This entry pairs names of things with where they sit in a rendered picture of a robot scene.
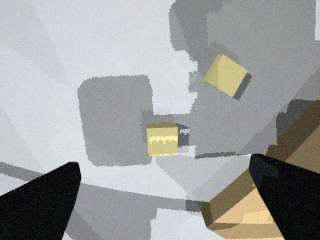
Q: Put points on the tan puzzle board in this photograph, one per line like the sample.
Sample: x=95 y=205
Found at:
x=238 y=212

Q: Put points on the olive yellow block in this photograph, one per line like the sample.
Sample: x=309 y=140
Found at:
x=225 y=75
x=162 y=139

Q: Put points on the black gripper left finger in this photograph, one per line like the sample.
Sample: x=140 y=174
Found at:
x=40 y=209

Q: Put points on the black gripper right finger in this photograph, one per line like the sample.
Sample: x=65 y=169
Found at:
x=291 y=194

